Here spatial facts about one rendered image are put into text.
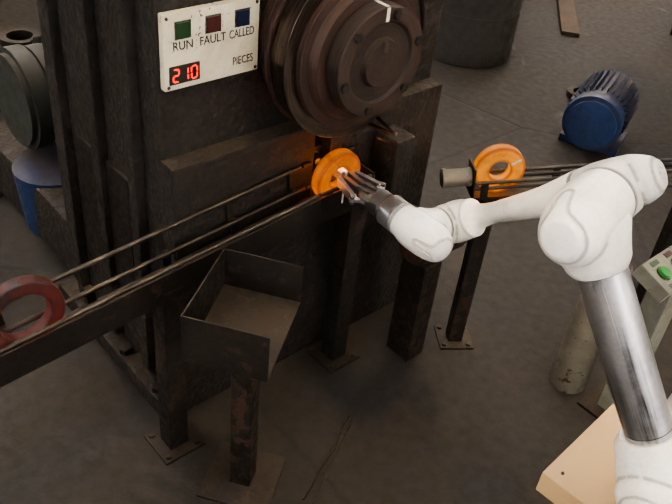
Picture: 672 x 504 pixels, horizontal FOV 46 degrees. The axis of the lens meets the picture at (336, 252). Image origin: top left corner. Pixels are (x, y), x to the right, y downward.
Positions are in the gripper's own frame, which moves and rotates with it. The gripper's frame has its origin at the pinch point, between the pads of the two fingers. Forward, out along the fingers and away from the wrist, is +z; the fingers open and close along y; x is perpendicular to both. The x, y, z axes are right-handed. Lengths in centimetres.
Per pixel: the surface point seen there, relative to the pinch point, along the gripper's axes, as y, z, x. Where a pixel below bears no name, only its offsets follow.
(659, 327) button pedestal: 66, -78, -32
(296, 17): -20, 0, 48
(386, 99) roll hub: 3.6, -9.9, 26.2
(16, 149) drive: -39, 136, -57
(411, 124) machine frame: 36.2, 6.9, 0.6
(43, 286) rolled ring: -85, -1, -1
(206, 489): -57, -25, -73
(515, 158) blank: 50, -23, 1
